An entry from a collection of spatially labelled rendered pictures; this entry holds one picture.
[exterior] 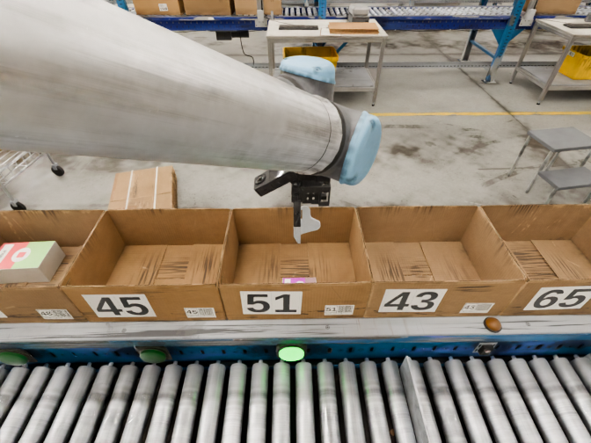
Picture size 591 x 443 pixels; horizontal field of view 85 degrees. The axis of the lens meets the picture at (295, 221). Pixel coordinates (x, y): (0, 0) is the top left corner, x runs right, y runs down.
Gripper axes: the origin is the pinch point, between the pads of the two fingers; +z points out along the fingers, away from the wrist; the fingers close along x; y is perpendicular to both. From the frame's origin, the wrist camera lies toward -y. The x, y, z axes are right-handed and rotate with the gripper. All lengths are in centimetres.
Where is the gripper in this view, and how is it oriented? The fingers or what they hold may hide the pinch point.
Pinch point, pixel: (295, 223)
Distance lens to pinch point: 77.9
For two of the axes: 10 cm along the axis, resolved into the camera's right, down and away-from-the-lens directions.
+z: 0.0, 7.3, 6.9
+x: -0.1, -6.9, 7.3
